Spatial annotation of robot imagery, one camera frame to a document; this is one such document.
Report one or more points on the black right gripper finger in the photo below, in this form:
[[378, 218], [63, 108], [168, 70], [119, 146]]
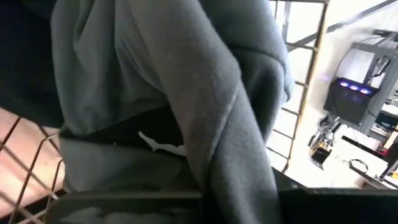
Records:
[[283, 183]]

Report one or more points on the grey cloth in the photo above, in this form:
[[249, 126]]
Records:
[[202, 93]]

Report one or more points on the black computer with purple fans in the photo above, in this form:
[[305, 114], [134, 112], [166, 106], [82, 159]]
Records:
[[348, 105]]

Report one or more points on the black cloth with white print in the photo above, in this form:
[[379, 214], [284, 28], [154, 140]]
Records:
[[25, 62]]

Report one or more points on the grey metal rack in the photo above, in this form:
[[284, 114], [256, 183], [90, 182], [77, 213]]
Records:
[[367, 48]]

